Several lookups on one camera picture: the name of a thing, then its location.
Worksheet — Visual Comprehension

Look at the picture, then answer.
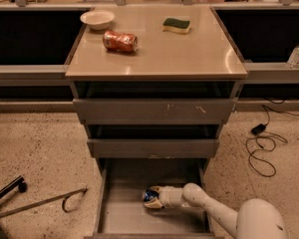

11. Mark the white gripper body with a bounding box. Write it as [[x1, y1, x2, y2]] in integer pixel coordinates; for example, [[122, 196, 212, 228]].
[[158, 186, 173, 208]]

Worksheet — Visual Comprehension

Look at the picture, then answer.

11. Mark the blue pepsi can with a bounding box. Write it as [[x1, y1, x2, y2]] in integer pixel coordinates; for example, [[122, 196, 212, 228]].
[[143, 189, 158, 203]]

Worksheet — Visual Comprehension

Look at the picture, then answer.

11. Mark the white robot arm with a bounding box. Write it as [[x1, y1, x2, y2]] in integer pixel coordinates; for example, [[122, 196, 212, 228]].
[[143, 183, 290, 239]]

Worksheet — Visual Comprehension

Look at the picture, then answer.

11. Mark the bottom grey drawer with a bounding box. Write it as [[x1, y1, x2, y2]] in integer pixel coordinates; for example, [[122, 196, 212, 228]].
[[84, 158, 221, 239]]

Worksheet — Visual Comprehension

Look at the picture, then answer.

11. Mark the grey drawer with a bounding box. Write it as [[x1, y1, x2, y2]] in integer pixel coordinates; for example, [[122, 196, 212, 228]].
[[73, 99, 235, 125], [87, 139, 219, 158], [84, 158, 221, 239]]

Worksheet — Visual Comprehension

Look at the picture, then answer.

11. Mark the middle grey drawer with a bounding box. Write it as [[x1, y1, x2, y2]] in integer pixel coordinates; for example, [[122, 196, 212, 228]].
[[87, 139, 219, 158]]

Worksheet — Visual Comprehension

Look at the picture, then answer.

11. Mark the top grey drawer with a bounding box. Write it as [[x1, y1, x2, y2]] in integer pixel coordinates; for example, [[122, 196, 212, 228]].
[[73, 99, 235, 125]]

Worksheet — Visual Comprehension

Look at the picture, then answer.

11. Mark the grey drawer cabinet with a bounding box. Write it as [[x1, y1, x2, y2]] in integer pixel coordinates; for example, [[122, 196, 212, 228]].
[[64, 4, 248, 171]]

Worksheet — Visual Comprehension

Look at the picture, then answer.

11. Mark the orange soda can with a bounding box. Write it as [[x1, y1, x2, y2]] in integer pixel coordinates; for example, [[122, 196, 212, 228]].
[[103, 30, 138, 53]]

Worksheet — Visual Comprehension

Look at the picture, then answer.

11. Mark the grey metal rod with hook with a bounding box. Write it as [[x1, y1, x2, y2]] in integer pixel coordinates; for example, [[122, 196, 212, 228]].
[[0, 187, 88, 219]]

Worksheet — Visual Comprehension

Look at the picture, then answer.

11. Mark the black chair leg with caster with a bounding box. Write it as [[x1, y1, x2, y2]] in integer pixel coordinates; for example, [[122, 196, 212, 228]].
[[0, 176, 28, 199]]

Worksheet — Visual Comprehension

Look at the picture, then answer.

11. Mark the green yellow sponge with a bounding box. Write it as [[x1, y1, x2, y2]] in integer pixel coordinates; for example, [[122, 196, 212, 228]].
[[162, 18, 190, 35]]

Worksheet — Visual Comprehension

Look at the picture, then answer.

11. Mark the white bowl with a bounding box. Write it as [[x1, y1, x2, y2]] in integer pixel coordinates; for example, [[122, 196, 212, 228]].
[[80, 10, 115, 31]]

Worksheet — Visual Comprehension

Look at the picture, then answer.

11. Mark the clear plastic water bottle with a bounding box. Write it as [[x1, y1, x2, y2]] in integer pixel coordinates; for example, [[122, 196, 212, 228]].
[[286, 44, 299, 68]]

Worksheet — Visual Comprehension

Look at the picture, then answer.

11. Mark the black cable with adapter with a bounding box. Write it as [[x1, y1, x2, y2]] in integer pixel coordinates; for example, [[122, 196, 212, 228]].
[[244, 98, 299, 178]]

